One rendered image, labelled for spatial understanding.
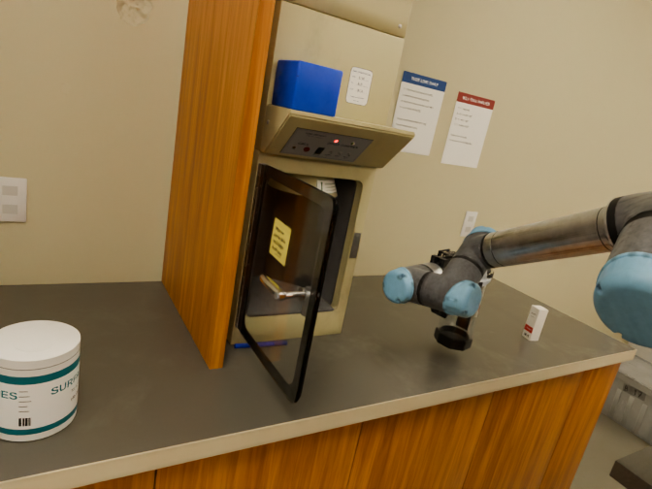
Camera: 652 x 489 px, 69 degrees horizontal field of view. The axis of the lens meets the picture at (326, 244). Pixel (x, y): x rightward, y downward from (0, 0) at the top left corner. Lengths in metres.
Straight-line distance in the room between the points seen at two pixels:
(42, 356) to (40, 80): 0.75
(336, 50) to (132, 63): 0.56
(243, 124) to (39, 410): 0.58
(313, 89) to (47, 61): 0.69
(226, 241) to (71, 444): 0.43
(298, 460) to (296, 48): 0.87
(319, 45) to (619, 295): 0.74
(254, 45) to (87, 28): 0.57
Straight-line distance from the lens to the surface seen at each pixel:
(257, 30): 0.93
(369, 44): 1.15
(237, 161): 0.93
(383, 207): 1.81
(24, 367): 0.85
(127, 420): 0.95
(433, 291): 0.99
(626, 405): 3.57
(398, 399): 1.12
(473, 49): 1.98
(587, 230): 0.88
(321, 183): 1.15
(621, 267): 0.72
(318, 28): 1.08
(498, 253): 1.00
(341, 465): 1.19
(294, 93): 0.94
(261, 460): 1.05
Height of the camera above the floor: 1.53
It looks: 16 degrees down
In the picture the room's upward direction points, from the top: 11 degrees clockwise
